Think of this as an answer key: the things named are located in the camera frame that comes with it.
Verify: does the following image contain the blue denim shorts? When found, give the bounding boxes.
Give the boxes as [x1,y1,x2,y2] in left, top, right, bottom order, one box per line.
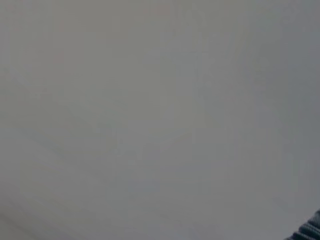
[289,208,320,240]

